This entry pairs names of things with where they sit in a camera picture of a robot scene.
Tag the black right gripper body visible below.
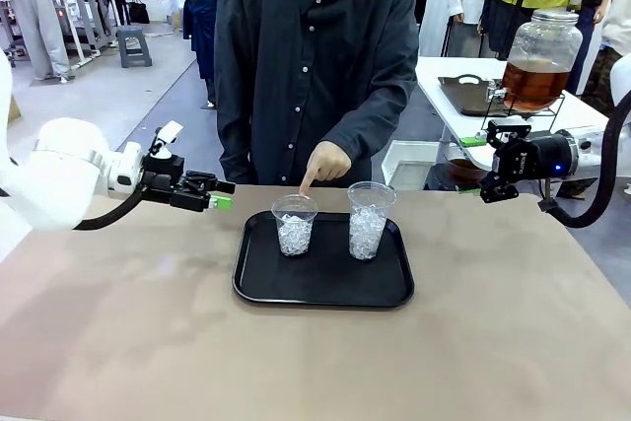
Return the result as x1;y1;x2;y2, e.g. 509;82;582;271
492;136;543;181

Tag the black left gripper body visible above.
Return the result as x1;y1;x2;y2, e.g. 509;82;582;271
142;154;212;213

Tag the short clear plastic cup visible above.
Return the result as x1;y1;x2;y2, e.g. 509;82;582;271
270;195;319;258

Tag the tall clear plastic cup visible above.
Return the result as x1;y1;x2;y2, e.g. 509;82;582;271
347;181;397;262

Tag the person's left forearm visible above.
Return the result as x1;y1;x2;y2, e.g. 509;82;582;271
329;80;420;166

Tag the person's left hand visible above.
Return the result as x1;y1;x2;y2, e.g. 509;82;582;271
298;141;352;197

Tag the metal dispenser tap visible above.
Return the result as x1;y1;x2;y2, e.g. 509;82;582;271
485;80;509;105

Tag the glass drip bowl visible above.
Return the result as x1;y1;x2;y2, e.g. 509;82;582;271
442;144;489;184

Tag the black table clamp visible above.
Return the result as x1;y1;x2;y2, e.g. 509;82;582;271
537;178;558;213

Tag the glass tea dispenser jar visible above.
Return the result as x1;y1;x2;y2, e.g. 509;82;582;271
501;9;584;111

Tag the white side table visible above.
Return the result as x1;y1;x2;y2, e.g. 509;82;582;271
415;55;615;166

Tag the white plastic bin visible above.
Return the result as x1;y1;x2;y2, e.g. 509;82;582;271
382;139;440;191

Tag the black plastic serving tray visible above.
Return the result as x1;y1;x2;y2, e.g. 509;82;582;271
232;210;415;309

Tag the grey step stool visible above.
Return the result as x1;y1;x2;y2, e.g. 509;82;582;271
116;25;154;69

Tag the person in dark shirt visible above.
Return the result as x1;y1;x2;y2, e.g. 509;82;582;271
213;0;420;185

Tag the mannequin in camouflage trousers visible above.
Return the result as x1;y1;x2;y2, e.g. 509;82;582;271
581;0;631;109

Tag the mannequin in blue skirt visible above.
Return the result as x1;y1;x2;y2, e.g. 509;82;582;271
170;0;221;110

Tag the black handbag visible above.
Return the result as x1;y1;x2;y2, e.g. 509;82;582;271
128;0;151;26

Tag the grey workstation desk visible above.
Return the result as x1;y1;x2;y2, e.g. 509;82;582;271
48;0;124;67

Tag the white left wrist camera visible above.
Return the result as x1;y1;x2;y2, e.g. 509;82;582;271
150;119;184;159

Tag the black wire dispenser stand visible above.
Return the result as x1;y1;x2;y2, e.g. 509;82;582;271
485;93;566;134

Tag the dark brown handled tray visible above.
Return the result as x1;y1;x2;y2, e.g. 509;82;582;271
437;74;509;117

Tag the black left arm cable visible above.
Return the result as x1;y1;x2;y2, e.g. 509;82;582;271
73;183;149;232

